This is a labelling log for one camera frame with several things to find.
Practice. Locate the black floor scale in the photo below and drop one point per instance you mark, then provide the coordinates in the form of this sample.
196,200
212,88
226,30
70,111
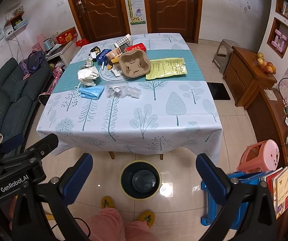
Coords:
218,91

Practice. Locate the white paper bag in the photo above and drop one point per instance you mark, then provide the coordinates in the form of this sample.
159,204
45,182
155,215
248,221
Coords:
88,75

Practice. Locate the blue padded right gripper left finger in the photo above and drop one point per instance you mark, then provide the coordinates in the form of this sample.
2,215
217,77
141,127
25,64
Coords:
60,192

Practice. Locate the dark green sofa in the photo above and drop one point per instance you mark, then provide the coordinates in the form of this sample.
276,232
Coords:
19,97

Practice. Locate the tree-print tablecloth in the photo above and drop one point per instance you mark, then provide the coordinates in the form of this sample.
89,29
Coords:
178,111

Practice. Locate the stack of books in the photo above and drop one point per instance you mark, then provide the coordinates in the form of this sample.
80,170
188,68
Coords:
277,182

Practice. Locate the wooden side cabinet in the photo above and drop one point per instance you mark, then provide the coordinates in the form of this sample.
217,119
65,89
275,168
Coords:
243,76

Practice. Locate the pink plastic stool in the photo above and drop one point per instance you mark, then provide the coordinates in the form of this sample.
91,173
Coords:
262,156

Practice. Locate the pink dumbbell ornament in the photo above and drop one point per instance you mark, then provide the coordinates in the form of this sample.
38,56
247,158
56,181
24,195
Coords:
279,41

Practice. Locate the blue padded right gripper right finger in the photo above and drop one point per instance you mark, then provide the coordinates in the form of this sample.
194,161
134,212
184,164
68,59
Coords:
227,192

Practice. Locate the yellow slipper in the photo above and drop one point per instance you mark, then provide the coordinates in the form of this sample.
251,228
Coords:
107,202
147,217

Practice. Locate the yellow-rimmed black trash bin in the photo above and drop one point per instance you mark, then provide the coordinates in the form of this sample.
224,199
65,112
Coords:
140,180

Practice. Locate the fruit bowl with oranges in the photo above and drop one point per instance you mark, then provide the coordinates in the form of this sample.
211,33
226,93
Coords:
266,66

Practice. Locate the blue snack packet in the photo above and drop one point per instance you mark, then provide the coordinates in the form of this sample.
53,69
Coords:
101,57

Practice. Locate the red snack box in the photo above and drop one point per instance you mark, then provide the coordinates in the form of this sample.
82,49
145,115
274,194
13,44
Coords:
139,46

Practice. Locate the checkered paper cup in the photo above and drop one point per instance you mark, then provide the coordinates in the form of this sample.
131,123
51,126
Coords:
124,42

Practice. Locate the left yellow slipper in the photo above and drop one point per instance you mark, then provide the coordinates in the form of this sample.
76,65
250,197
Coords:
107,202

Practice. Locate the left wooden door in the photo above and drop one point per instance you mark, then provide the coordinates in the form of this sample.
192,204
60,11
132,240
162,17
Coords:
98,20

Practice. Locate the right wooden door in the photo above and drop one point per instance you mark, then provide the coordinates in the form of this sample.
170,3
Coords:
174,16

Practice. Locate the blue face mask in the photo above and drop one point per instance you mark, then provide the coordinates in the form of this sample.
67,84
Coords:
90,92

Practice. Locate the red gift box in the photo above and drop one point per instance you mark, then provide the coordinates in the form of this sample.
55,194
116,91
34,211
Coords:
66,36

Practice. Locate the clear plastic wrap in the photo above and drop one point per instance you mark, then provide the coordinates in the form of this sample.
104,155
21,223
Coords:
123,91

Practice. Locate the grey plastic stool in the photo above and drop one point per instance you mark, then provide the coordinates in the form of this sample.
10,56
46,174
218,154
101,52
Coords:
223,54

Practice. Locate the wooden table frame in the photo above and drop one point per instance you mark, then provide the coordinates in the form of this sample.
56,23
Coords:
112,155

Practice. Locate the giraffe height chart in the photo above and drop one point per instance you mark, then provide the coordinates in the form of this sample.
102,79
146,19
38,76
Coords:
136,12

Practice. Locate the pink trouser legs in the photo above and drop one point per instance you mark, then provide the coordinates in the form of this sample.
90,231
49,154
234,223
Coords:
108,225

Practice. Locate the rolled patterned mat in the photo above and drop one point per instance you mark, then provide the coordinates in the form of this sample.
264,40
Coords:
44,97

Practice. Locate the brown paper cup carrier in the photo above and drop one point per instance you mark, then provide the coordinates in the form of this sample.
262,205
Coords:
134,63

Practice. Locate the right yellow slipper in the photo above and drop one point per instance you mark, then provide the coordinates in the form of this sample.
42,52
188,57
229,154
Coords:
147,217

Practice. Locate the wooden door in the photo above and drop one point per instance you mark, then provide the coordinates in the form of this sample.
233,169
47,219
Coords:
98,20
174,16

